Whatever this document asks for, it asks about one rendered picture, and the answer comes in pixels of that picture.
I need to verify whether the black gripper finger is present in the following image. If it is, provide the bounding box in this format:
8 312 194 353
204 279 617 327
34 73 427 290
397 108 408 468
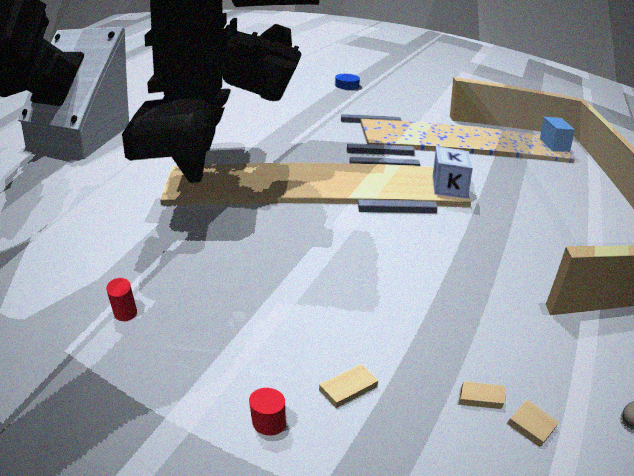
172 107 225 183
203 88 231 172

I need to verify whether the pale yellow flat block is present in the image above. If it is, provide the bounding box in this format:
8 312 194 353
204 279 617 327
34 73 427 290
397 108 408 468
319 363 379 408

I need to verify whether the red cylinder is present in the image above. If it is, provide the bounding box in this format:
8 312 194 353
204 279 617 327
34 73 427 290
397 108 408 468
106 278 137 322
249 387 286 436

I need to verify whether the tan rectangular block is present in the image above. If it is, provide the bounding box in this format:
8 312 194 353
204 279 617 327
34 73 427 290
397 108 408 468
458 381 506 409
507 399 559 447

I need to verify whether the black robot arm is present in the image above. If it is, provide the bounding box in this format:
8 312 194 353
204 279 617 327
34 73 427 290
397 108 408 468
0 0 320 106

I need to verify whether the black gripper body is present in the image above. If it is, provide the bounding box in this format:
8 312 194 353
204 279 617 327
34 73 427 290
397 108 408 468
122 6 227 161

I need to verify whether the blue short cylinder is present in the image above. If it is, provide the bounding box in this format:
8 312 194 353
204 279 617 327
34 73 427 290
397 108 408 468
335 73 360 90

